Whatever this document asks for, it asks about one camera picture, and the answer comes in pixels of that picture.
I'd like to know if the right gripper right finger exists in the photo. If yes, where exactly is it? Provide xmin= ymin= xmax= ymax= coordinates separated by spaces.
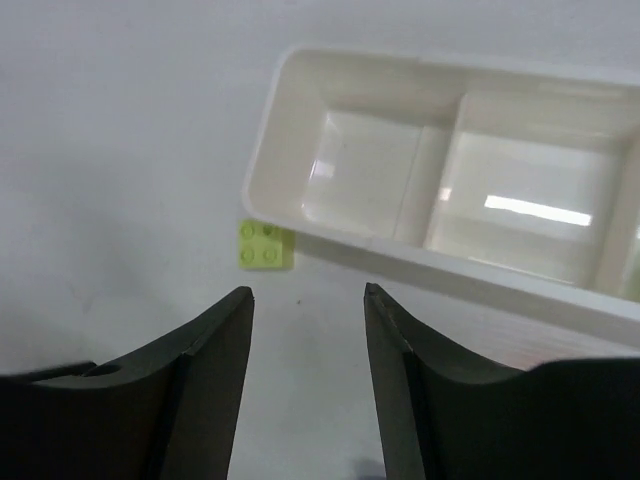
xmin=364 ymin=283 xmax=639 ymax=479

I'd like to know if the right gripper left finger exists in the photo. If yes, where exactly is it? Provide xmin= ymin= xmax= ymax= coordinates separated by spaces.
xmin=1 ymin=286 xmax=254 ymax=479

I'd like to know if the green lego brick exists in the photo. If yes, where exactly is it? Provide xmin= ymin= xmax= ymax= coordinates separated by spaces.
xmin=237 ymin=219 xmax=295 ymax=270

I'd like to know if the white three-compartment tray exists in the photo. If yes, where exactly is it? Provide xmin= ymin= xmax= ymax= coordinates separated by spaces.
xmin=242 ymin=47 xmax=639 ymax=346

